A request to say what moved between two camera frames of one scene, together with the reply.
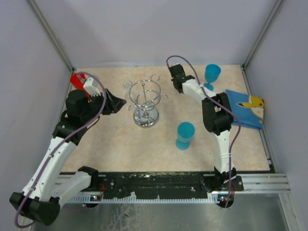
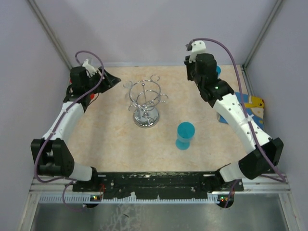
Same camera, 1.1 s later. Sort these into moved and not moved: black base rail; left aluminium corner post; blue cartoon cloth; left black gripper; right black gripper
Moved: right black gripper; left black gripper
Not moved: left aluminium corner post; blue cartoon cloth; black base rail
